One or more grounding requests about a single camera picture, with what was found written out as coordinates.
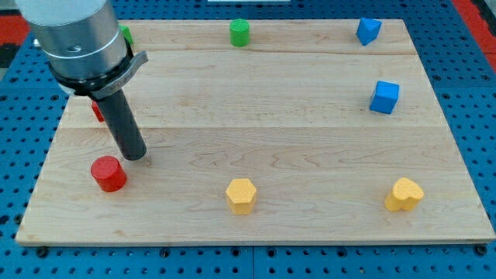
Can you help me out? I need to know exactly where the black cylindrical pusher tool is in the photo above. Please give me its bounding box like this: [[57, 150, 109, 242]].
[[96, 90, 146, 160]]

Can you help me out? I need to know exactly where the red cylinder block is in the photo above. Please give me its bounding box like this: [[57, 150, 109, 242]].
[[90, 156, 127, 192]]

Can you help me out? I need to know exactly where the green block behind arm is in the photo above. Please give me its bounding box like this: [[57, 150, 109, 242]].
[[119, 25, 133, 45]]

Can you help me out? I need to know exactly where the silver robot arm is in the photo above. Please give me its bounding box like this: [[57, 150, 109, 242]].
[[15, 0, 148, 160]]

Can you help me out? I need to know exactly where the wooden board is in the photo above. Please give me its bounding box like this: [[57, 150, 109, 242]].
[[15, 19, 495, 246]]

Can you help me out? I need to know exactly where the red block behind tool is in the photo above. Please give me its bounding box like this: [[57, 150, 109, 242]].
[[91, 101, 105, 122]]

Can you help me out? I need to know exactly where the green cylinder block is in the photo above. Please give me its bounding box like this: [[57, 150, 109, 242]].
[[229, 19, 250, 47]]

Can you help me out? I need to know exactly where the yellow hexagon block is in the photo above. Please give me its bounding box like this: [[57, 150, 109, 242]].
[[225, 178, 257, 215]]

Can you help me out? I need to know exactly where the blue triangle block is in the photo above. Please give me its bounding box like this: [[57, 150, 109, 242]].
[[356, 18, 382, 46]]

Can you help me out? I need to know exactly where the blue cube block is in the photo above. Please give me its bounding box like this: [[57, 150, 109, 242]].
[[369, 81, 400, 114]]

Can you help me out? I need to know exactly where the yellow heart block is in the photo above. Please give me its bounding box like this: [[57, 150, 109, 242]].
[[384, 177, 425, 212]]

